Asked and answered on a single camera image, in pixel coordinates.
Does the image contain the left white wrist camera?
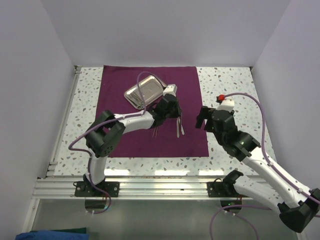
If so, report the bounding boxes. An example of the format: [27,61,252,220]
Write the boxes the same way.
[162,84,178,97]

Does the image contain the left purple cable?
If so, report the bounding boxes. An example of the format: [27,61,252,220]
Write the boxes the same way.
[68,71,161,215]

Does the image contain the blue cloth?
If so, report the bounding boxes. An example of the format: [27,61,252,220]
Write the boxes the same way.
[15,230,89,240]

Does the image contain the purple surgical cloth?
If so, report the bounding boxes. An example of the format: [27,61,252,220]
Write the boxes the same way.
[96,65,209,158]

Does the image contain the aluminium rail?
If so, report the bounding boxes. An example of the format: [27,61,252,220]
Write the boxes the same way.
[46,65,82,178]
[31,176,215,200]

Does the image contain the aluminium left side rail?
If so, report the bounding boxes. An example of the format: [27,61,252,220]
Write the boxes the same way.
[46,65,82,178]

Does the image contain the aluminium front rail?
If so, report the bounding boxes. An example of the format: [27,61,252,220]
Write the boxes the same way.
[31,176,215,200]

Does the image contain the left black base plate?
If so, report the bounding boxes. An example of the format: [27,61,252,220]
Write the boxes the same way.
[73,180,120,198]

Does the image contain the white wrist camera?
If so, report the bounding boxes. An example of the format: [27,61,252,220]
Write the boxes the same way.
[162,84,178,97]
[216,94,235,113]

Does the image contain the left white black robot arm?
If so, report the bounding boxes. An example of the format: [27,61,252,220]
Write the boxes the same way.
[83,93,182,197]

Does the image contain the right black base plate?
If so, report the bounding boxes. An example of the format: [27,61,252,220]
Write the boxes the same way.
[206,178,248,198]

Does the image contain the thin pointed steel tweezers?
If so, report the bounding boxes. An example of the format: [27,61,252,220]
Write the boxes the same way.
[152,127,158,138]

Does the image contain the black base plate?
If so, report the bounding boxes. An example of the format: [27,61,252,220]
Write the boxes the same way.
[73,180,120,198]
[206,178,248,198]

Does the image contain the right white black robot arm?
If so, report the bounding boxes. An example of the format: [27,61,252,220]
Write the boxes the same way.
[195,106,320,233]

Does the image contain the steel instrument tray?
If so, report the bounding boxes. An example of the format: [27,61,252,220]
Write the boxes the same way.
[124,75,167,110]

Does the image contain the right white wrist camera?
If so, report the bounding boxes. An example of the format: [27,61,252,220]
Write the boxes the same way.
[216,94,235,113]

